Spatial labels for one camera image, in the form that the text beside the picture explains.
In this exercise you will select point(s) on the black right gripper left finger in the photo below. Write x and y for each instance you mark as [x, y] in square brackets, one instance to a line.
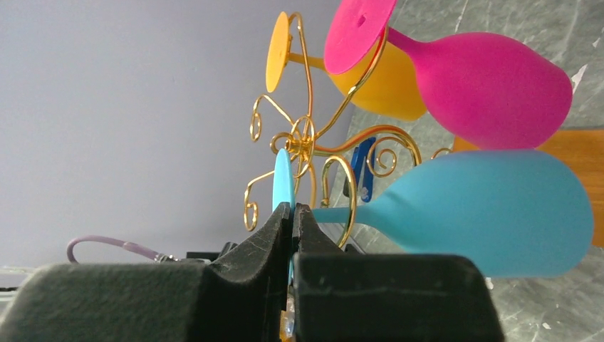
[237, 297]

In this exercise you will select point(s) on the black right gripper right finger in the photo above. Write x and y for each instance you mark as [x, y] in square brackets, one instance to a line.
[342, 296]

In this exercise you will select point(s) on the light blue wine glass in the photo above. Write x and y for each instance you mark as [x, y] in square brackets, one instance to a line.
[513, 213]

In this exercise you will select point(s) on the orange wine glass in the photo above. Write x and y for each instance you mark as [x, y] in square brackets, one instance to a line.
[391, 89]

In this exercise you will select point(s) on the blue black clip tool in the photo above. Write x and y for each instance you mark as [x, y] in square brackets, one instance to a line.
[363, 176]

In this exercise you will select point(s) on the pink wine glass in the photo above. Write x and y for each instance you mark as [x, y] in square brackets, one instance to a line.
[488, 89]

